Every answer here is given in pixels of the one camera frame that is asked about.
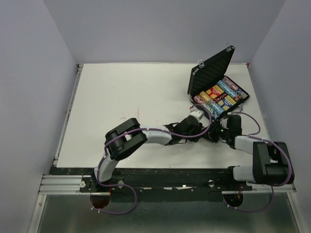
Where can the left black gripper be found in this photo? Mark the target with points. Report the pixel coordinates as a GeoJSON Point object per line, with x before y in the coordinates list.
{"type": "Point", "coordinates": [197, 130]}

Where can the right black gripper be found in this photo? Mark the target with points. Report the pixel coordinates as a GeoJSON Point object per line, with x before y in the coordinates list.
{"type": "Point", "coordinates": [211, 136]}

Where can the light blue chip stack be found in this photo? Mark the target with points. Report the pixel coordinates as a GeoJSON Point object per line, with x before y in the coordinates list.
{"type": "Point", "coordinates": [218, 109]}
{"type": "Point", "coordinates": [223, 85]}
{"type": "Point", "coordinates": [232, 94]}

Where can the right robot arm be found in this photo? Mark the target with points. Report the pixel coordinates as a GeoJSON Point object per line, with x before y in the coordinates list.
{"type": "Point", "coordinates": [271, 163]}

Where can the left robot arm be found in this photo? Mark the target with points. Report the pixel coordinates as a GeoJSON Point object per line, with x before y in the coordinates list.
{"type": "Point", "coordinates": [128, 137]}

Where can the red white chip row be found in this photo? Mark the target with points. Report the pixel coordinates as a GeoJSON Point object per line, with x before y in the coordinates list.
{"type": "Point", "coordinates": [199, 101]}

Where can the green blue chip row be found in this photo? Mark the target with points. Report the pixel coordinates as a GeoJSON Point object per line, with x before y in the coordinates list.
{"type": "Point", "coordinates": [212, 112]}

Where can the gold chip row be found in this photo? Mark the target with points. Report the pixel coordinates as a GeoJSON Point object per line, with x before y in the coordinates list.
{"type": "Point", "coordinates": [205, 97]}

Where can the red card deck box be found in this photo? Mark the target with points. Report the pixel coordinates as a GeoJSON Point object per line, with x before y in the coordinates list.
{"type": "Point", "coordinates": [214, 92]}

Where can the black poker case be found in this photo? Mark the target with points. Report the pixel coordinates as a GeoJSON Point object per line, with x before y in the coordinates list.
{"type": "Point", "coordinates": [207, 73]}

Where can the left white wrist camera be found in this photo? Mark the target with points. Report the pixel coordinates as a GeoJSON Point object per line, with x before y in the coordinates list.
{"type": "Point", "coordinates": [197, 114]}

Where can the aluminium table edge rail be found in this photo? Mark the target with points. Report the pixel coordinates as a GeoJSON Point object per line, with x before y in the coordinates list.
{"type": "Point", "coordinates": [67, 115]}

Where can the aluminium frame rail left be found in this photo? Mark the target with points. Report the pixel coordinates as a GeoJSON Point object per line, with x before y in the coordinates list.
{"type": "Point", "coordinates": [60, 185]}

